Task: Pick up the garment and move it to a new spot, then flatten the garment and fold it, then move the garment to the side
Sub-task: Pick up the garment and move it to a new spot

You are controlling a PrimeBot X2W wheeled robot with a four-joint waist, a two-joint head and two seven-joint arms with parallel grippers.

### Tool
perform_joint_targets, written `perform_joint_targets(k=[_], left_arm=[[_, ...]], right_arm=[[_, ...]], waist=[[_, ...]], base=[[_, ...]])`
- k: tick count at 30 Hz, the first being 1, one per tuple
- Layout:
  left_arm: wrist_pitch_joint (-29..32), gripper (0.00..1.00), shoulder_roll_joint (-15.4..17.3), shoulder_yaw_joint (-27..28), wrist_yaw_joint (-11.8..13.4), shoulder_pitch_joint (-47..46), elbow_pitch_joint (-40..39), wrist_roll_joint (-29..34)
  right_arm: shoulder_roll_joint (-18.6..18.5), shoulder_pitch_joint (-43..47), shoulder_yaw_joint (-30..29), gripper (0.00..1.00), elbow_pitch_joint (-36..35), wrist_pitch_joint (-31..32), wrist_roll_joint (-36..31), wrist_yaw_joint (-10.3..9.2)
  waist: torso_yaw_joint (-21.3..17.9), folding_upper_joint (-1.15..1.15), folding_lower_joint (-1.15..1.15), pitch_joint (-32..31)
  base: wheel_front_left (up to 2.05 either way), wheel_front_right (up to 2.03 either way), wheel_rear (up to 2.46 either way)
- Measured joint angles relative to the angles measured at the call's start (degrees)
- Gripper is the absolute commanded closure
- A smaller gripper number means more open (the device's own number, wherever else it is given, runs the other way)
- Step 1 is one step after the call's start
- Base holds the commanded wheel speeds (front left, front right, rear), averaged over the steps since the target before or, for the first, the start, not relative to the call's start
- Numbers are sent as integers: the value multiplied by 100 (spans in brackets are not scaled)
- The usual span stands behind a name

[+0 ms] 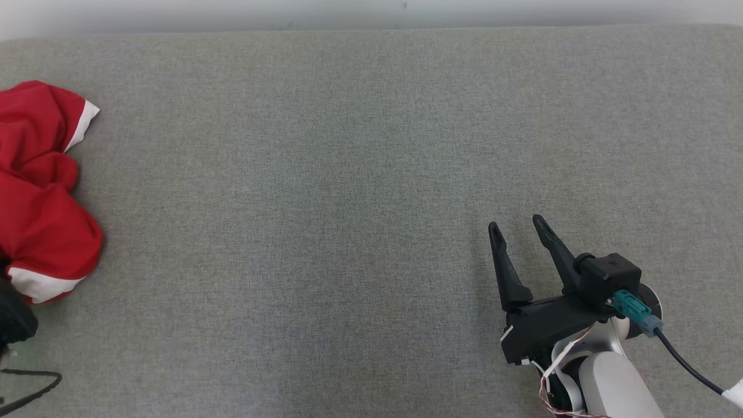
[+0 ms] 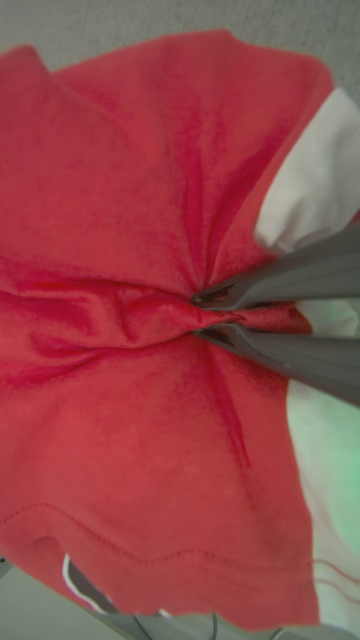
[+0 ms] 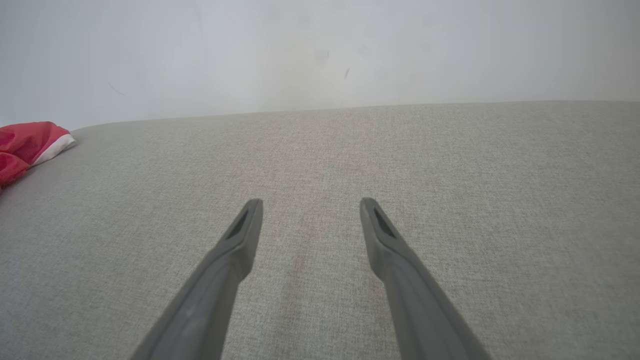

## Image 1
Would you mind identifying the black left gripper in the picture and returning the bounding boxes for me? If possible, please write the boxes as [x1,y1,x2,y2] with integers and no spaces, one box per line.
[0,258,39,352]

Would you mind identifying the white cable sleeve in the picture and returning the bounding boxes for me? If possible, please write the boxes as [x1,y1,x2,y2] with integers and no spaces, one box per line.
[722,379,743,410]

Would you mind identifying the teal cable connector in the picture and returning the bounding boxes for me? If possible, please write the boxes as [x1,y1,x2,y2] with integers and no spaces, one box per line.
[607,289,664,338]

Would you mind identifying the thin white red wires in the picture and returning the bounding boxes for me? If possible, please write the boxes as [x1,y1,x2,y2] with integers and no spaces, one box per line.
[531,325,613,418]

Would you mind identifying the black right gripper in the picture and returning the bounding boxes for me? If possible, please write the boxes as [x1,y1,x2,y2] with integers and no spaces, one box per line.
[488,214,611,366]

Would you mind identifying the black right camera cable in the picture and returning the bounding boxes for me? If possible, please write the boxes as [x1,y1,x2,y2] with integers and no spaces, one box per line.
[653,328,729,398]

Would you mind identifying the thin black left cable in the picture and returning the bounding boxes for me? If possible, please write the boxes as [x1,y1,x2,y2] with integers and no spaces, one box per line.
[0,369,63,416]

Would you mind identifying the red shorts white hem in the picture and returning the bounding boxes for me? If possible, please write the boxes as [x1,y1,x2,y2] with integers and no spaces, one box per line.
[0,152,104,305]

